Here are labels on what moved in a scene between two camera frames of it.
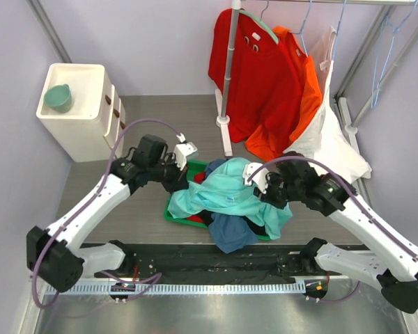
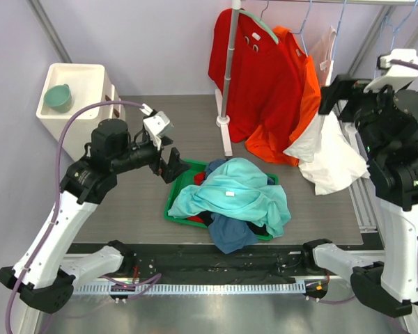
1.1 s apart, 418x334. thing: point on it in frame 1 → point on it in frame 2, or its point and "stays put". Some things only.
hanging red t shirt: (265, 83) stays put
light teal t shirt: (223, 188) stays put
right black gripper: (267, 197) → (349, 88)
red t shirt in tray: (198, 177) stays put
